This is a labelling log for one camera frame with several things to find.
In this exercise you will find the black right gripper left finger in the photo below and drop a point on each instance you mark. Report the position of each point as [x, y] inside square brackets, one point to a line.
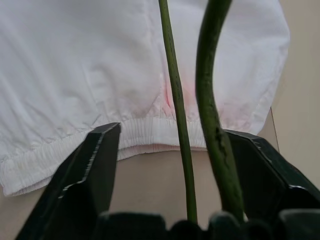
[80, 175]

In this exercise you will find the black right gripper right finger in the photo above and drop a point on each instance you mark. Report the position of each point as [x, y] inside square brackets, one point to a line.
[265, 175]

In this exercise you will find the white shorts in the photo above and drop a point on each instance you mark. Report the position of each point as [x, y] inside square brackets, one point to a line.
[82, 75]

